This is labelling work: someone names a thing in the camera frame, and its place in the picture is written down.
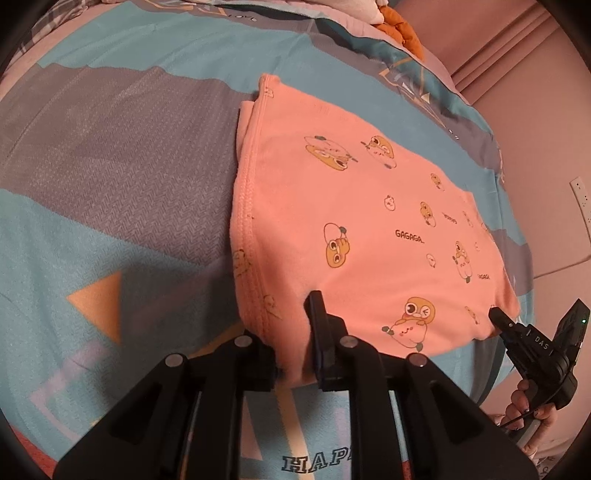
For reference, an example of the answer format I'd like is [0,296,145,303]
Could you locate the orange cloth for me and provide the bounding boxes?
[375,4,424,60]

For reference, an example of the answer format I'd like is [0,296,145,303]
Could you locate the pink cartoon print garment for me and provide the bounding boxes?
[228,73,522,388]

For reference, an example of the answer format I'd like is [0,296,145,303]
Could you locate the blue grey printed blanket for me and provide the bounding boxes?
[0,0,534,480]

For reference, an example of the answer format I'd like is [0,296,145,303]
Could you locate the white wall socket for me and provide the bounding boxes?
[570,175,591,213]

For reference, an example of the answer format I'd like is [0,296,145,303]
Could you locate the person's right hand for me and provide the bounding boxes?
[489,377,561,457]

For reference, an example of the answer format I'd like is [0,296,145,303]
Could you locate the black cable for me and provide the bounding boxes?
[501,405,555,429]

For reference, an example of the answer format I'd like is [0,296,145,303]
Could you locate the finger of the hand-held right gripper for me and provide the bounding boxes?
[489,307,519,334]

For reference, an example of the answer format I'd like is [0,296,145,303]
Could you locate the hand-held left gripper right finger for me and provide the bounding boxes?
[302,290,540,480]

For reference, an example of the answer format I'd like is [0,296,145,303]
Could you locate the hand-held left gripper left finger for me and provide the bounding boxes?
[53,332,280,480]

